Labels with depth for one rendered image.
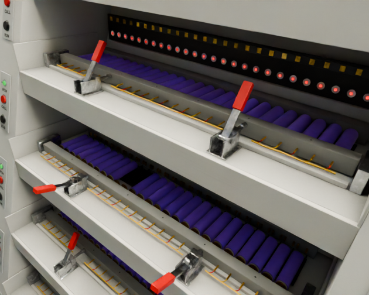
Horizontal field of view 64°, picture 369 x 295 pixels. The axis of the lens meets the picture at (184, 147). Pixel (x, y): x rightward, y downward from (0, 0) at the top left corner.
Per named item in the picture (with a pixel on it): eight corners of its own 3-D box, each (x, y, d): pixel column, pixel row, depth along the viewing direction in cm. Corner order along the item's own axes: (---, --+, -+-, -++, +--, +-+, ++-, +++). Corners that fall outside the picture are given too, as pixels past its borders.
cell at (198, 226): (221, 217, 51) (199, 239, 47) (212, 212, 52) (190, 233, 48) (222, 209, 50) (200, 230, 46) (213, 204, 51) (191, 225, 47)
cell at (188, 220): (211, 211, 52) (189, 232, 48) (202, 206, 53) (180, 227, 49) (212, 203, 51) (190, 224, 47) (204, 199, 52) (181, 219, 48)
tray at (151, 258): (279, 390, 34) (301, 349, 30) (19, 176, 65) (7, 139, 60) (328, 274, 48) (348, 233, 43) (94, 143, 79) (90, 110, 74)
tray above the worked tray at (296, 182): (342, 261, 29) (407, 137, 21) (23, 92, 59) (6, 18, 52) (377, 170, 43) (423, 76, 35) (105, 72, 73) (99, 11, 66)
